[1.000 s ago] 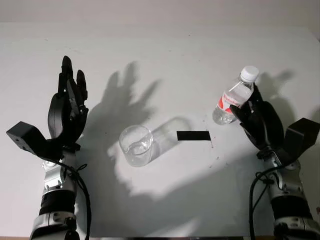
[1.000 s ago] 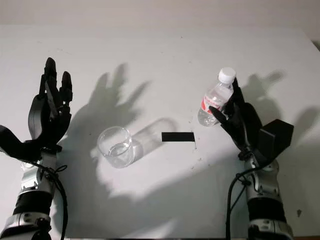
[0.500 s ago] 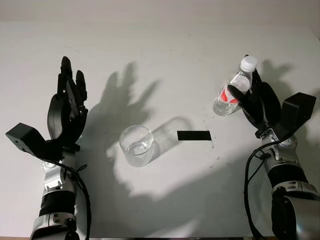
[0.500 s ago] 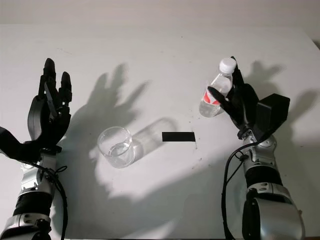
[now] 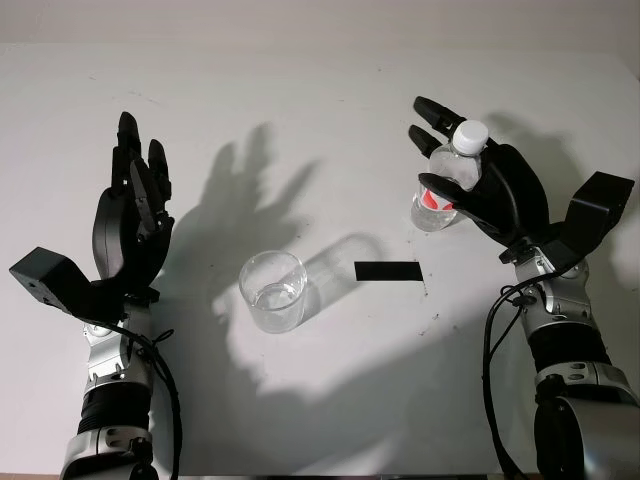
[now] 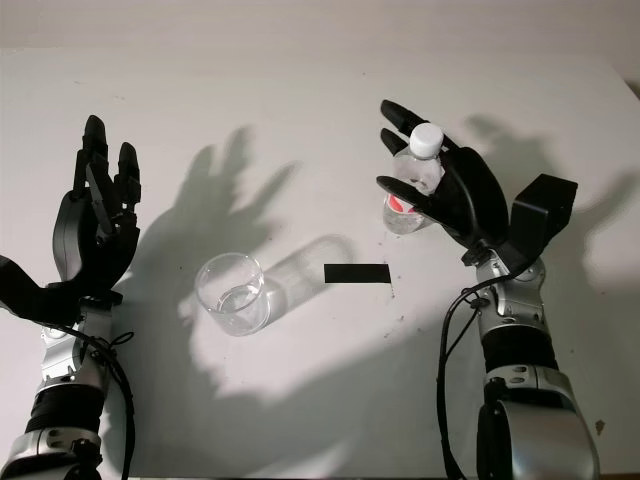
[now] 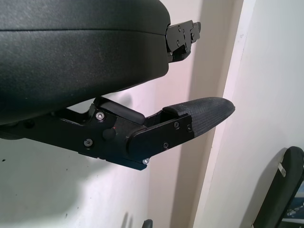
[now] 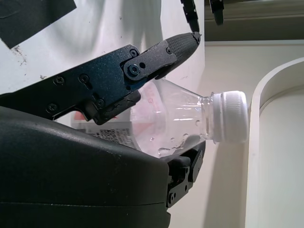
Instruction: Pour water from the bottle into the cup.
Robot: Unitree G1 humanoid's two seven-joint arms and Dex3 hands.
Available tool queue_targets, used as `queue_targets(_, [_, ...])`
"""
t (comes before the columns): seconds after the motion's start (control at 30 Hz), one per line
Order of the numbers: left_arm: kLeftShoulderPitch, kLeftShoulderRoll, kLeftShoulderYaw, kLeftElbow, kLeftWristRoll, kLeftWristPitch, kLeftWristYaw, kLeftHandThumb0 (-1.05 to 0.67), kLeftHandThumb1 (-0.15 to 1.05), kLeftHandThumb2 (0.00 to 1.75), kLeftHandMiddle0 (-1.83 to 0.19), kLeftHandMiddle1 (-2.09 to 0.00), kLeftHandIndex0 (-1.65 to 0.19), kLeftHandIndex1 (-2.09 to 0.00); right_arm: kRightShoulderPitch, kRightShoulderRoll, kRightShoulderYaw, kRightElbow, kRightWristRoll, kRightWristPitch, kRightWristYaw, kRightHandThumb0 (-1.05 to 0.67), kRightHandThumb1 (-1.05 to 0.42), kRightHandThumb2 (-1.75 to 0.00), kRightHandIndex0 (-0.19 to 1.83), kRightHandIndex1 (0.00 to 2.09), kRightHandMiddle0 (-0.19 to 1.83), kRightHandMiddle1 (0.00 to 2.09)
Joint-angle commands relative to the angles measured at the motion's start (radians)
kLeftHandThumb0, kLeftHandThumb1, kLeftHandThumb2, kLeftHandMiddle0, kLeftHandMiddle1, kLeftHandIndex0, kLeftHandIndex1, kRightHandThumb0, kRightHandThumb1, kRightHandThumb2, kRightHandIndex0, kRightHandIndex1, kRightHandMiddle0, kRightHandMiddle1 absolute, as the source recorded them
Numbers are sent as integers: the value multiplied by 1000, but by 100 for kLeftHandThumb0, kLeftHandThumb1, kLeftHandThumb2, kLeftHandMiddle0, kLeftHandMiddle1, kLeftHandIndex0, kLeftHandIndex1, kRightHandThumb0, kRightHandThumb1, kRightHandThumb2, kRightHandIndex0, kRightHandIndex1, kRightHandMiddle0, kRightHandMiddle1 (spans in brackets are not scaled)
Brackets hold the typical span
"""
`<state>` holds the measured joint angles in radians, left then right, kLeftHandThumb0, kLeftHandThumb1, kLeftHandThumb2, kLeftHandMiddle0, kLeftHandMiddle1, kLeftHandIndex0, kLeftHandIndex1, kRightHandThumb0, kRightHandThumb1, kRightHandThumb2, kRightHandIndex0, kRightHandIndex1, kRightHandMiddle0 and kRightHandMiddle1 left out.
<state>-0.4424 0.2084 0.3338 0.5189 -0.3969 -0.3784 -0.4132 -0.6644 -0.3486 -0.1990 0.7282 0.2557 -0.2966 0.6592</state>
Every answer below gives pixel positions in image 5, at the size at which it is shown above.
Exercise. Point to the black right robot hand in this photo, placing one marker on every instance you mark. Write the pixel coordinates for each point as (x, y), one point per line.
(515, 195)

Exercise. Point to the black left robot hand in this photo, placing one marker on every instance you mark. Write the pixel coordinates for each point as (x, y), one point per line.
(117, 235)

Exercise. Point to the clear plastic water bottle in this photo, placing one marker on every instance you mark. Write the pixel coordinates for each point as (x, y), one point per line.
(440, 217)

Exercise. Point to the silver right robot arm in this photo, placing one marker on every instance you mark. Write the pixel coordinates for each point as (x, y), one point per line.
(570, 320)

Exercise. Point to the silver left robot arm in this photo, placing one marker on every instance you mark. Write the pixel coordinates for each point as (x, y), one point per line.
(112, 365)

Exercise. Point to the clear plastic cup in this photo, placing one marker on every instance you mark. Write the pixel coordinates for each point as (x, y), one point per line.
(272, 300)

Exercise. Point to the black tape strip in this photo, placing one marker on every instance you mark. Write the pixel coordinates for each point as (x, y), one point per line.
(387, 271)

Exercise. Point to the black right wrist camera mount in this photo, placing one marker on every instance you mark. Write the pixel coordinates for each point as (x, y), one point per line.
(595, 210)

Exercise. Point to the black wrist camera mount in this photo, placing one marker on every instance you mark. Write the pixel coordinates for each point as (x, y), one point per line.
(595, 210)
(47, 282)

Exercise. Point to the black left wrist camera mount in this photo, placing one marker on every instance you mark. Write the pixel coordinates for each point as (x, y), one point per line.
(47, 282)

